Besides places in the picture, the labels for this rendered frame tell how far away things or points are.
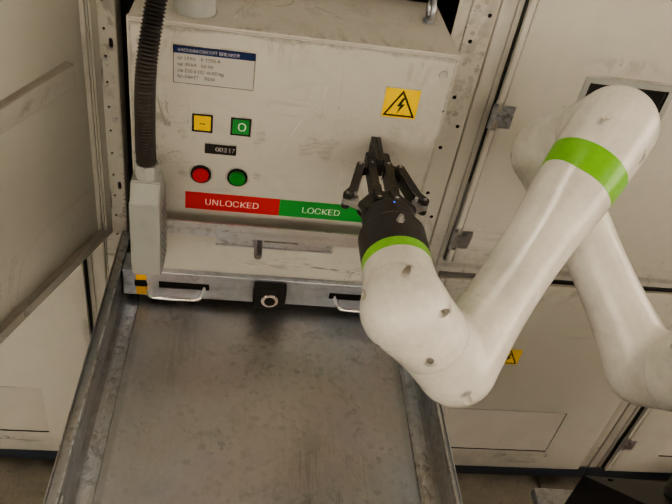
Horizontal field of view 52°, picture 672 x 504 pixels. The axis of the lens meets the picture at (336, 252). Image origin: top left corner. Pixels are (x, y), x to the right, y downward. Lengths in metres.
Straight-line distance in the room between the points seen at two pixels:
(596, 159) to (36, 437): 1.61
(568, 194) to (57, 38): 0.84
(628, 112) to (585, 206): 0.15
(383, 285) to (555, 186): 0.30
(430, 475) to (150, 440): 0.45
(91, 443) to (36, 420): 0.88
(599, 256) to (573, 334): 0.64
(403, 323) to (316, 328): 0.56
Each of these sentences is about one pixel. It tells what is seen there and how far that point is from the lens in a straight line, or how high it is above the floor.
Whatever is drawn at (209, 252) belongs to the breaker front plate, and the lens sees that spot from 1.28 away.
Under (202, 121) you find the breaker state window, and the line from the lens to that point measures 1.13.
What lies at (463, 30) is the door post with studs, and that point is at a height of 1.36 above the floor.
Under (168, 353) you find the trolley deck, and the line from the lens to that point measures 1.28.
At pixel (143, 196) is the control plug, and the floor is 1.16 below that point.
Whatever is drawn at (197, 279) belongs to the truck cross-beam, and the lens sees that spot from 1.31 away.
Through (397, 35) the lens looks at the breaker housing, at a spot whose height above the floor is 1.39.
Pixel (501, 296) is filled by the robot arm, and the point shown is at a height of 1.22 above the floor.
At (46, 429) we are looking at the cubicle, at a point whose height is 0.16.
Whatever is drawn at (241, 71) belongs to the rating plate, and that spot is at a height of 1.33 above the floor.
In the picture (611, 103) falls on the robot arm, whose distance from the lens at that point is 1.06.
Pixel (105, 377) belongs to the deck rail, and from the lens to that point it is 1.24.
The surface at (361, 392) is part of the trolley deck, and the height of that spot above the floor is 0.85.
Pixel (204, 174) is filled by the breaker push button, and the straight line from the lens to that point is 1.17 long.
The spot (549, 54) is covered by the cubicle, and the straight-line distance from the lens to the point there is 1.35.
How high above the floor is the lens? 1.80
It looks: 39 degrees down
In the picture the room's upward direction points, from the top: 11 degrees clockwise
